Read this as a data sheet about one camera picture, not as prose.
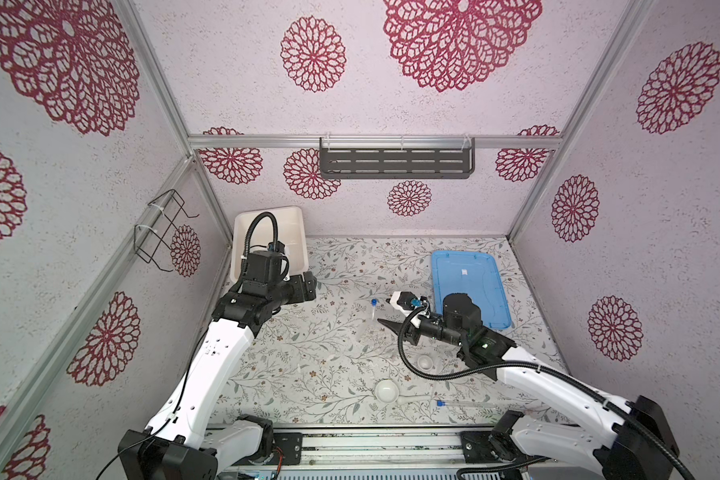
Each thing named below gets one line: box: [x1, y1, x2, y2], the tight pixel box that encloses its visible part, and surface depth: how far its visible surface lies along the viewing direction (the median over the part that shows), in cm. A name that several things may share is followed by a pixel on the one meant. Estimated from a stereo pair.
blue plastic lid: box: [432, 250, 512, 330], surface depth 111 cm
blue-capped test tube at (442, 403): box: [436, 400, 494, 407], surface depth 83 cm
